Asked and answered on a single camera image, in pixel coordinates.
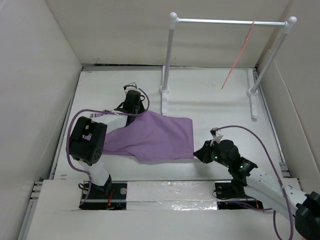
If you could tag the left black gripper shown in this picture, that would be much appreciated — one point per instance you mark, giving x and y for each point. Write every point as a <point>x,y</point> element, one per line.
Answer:
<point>141,107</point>

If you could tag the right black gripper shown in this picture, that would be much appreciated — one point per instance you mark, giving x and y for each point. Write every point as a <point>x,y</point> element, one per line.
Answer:
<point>201,154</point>

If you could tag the purple trousers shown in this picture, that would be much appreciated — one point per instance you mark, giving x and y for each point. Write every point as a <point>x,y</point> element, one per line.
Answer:
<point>152,137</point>

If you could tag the pink wire hanger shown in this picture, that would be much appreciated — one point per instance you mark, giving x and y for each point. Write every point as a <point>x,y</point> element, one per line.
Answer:
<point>240,53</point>

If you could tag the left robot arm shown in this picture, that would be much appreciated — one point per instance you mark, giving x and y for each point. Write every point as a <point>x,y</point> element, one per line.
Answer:
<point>87,132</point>

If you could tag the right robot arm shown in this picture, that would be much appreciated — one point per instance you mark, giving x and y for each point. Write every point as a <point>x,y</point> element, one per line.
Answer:
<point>300,207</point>

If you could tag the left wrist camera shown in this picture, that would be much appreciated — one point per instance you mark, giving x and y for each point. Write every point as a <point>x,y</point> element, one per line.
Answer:
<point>131,86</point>

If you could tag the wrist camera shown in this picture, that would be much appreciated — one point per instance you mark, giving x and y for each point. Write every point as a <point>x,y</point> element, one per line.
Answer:
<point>131,86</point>
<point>216,137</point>

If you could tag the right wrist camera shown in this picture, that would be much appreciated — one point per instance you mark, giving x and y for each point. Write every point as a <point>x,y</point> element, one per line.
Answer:
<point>216,137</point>

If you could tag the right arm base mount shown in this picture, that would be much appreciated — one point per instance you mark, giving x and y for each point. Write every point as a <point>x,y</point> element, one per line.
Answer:
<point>229,197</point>

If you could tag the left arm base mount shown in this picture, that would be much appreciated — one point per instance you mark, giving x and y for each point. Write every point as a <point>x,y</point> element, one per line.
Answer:
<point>111,197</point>

